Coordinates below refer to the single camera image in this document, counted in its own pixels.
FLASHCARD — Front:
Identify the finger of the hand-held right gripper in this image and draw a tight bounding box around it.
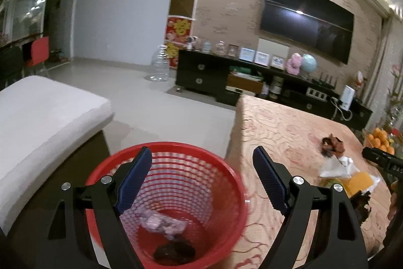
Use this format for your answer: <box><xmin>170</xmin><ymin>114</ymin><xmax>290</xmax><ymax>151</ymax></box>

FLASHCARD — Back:
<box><xmin>361</xmin><ymin>147</ymin><xmax>403</xmax><ymax>176</ymax></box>

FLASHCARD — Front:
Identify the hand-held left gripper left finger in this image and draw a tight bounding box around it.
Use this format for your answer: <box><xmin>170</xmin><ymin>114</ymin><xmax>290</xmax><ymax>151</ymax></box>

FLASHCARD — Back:
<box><xmin>47</xmin><ymin>146</ymin><xmax>153</xmax><ymax>269</ymax></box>

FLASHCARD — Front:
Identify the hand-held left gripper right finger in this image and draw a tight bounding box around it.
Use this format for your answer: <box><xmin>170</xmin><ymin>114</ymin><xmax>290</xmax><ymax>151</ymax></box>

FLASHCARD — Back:
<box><xmin>252</xmin><ymin>145</ymin><xmax>369</xmax><ymax>269</ymax></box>

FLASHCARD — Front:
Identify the white plastic bag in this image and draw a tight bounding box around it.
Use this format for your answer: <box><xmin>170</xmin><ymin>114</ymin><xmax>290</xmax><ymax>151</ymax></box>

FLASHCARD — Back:
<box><xmin>319</xmin><ymin>156</ymin><xmax>359</xmax><ymax>179</ymax></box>

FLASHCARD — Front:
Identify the red plastic mesh basket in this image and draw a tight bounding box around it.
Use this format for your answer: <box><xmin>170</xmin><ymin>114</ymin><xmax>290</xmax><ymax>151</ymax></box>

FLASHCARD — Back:
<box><xmin>85</xmin><ymin>140</ymin><xmax>249</xmax><ymax>269</ymax></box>

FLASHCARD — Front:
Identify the person's right hand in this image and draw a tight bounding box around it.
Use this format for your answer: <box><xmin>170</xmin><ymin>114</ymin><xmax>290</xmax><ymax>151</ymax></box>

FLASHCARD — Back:
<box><xmin>388</xmin><ymin>179</ymin><xmax>403</xmax><ymax>221</ymax></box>

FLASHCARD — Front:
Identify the pile of oranges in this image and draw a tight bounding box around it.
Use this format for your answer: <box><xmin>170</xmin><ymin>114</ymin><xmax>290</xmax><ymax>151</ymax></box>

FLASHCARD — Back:
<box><xmin>363</xmin><ymin>127</ymin><xmax>395</xmax><ymax>154</ymax></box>

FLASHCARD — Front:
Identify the brown dried peel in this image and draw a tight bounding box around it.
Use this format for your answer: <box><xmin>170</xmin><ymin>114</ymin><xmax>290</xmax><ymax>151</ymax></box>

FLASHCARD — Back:
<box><xmin>319</xmin><ymin>134</ymin><xmax>345</xmax><ymax>158</ymax></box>

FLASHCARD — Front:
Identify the crumpled pale purple wrapper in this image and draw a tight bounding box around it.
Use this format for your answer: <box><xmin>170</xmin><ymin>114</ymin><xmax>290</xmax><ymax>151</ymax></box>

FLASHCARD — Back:
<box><xmin>139</xmin><ymin>209</ymin><xmax>186</xmax><ymax>240</ymax></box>

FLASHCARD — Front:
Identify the dark brown crumpled peel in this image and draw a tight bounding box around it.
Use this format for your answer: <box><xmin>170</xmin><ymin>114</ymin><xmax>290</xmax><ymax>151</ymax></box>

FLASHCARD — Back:
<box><xmin>349</xmin><ymin>190</ymin><xmax>372</xmax><ymax>224</ymax></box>

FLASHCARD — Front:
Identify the rose patterned tablecloth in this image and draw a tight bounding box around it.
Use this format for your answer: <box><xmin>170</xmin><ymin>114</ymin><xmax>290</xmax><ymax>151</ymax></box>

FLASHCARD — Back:
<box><xmin>225</xmin><ymin>94</ymin><xmax>397</xmax><ymax>269</ymax></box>

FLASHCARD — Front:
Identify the white upright appliance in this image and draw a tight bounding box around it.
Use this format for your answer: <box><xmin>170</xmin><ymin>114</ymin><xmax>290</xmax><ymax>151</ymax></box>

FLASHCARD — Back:
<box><xmin>342</xmin><ymin>85</ymin><xmax>355</xmax><ymax>110</ymax></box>

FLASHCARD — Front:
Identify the dark brown peel lump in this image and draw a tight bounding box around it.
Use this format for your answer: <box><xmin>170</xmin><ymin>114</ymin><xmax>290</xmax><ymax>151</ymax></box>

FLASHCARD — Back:
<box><xmin>154</xmin><ymin>239</ymin><xmax>196</xmax><ymax>265</ymax></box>

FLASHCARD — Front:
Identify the black router with antennas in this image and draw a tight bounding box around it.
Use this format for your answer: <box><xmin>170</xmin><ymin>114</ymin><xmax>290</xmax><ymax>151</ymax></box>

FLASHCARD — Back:
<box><xmin>310</xmin><ymin>74</ymin><xmax>338</xmax><ymax>88</ymax></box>

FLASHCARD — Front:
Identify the pale blue globe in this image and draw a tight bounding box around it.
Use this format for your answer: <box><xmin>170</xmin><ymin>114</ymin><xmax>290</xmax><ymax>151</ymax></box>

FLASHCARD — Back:
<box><xmin>301</xmin><ymin>54</ymin><xmax>317</xmax><ymax>78</ymax></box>

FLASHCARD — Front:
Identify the large clear water bottle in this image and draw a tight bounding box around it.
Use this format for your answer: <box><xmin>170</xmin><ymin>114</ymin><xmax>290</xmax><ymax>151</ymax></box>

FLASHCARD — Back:
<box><xmin>147</xmin><ymin>45</ymin><xmax>171</xmax><ymax>82</ymax></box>

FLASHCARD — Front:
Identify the pink plush toy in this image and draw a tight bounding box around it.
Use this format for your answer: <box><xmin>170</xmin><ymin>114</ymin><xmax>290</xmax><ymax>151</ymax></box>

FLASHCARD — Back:
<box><xmin>286</xmin><ymin>53</ymin><xmax>303</xmax><ymax>73</ymax></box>

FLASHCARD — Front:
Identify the black television cabinet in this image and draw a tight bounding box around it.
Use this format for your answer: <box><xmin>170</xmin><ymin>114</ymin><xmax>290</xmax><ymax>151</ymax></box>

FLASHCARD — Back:
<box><xmin>175</xmin><ymin>48</ymin><xmax>374</xmax><ymax>131</ymax></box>

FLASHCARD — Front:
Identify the black flat screen television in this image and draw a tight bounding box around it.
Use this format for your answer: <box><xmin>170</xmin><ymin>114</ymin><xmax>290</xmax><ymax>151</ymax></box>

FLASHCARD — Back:
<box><xmin>259</xmin><ymin>0</ymin><xmax>356</xmax><ymax>65</ymax></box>

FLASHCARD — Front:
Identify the red chair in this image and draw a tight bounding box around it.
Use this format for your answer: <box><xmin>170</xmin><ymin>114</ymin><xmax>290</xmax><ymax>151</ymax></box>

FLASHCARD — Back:
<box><xmin>24</xmin><ymin>36</ymin><xmax>51</xmax><ymax>79</ymax></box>

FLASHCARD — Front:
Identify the black chair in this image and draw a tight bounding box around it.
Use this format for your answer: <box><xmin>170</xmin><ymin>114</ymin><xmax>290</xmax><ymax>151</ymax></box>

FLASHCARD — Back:
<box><xmin>0</xmin><ymin>45</ymin><xmax>26</xmax><ymax>90</ymax></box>

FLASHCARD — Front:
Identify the white wall panel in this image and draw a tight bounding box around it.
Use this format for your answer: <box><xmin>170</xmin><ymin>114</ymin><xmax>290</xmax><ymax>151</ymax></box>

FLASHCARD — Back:
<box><xmin>257</xmin><ymin>37</ymin><xmax>290</xmax><ymax>60</ymax></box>

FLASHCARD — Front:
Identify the red festive wall poster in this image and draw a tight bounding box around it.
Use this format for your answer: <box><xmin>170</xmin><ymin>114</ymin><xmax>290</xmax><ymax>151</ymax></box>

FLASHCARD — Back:
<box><xmin>164</xmin><ymin>15</ymin><xmax>193</xmax><ymax>68</ymax></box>

